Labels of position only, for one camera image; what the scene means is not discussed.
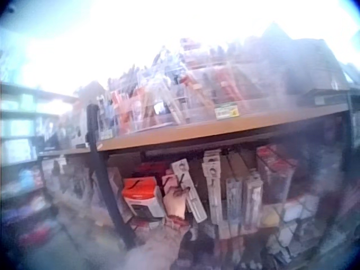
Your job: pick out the person's left hand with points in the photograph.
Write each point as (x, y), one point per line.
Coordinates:
(173, 206)

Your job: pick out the person's left fingers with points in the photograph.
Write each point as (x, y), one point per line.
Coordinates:
(177, 192)

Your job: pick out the white blister packet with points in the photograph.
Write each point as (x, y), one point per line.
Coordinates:
(194, 201)

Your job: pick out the orange and white box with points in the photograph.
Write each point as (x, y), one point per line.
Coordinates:
(142, 198)

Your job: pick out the metal rack with wooden shelf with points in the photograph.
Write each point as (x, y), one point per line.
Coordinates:
(197, 130)

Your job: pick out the row of clear blister packets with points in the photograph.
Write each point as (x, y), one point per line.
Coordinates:
(243, 198)

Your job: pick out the clear bins of pens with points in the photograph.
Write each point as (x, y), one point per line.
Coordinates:
(180, 98)

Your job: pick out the yellow green shelf label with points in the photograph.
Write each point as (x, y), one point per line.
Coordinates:
(226, 111)

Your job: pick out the yellow round item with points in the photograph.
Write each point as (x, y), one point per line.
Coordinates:
(271, 216)

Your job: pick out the stack of red boxes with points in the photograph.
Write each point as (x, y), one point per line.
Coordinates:
(277, 171)

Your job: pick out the background shelf with goods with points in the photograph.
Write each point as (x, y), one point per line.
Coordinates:
(21, 157)

